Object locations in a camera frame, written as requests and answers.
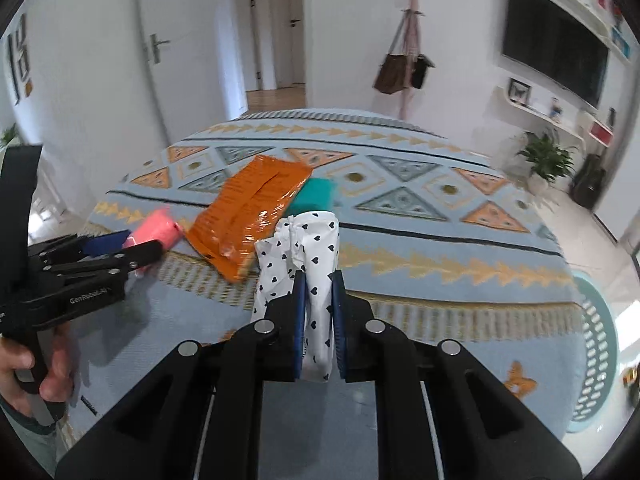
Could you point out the small green houseplant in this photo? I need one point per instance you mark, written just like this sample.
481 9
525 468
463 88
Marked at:
9 136

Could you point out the teal soft packet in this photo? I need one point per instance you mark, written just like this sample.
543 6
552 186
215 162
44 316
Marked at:
315 192

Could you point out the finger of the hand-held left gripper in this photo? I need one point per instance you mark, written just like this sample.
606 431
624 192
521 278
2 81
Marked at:
135 257
107 241

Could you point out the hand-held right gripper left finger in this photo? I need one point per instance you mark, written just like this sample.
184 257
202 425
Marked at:
299 320

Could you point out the wall-mounted black television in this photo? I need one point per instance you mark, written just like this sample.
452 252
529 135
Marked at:
555 40

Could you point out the small pen holder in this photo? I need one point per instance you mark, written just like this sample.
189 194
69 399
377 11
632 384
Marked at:
556 109

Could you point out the pink soft wrapper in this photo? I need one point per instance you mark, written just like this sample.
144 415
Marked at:
157 227

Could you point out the teal plastic basket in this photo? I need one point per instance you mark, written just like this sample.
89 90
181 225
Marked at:
595 340

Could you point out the white room door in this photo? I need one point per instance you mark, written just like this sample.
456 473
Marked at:
190 60

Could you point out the patterned blue tablecloth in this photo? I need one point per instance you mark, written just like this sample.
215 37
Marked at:
425 240

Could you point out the dark wall frame set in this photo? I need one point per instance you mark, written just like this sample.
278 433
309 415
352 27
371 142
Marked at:
20 55

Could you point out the small black hanging bag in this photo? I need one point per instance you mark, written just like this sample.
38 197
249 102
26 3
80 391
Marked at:
422 71

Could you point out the framed butterfly picture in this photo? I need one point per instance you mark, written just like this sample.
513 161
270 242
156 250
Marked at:
520 92

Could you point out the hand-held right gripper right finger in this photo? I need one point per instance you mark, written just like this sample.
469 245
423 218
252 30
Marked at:
339 320

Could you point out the orange foil packet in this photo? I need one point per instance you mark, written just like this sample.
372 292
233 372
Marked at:
245 210

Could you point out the low white wall shelf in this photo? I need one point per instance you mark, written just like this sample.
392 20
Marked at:
540 112

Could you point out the person's left hand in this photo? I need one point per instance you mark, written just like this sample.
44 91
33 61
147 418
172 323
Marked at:
57 360

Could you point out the person's left forearm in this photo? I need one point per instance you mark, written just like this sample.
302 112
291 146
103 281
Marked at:
27 442

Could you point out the potted green plant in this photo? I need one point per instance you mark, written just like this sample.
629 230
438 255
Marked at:
545 157

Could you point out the small red cube wall shelf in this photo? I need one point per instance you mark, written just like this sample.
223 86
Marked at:
602 1

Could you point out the small blue box shelf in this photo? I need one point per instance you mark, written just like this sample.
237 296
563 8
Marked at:
621 42

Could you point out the white hallway door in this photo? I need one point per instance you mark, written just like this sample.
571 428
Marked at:
290 50

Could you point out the brown tote bag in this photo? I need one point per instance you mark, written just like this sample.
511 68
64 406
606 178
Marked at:
392 75

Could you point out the red box shelf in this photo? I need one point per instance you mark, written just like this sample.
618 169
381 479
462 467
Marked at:
600 132

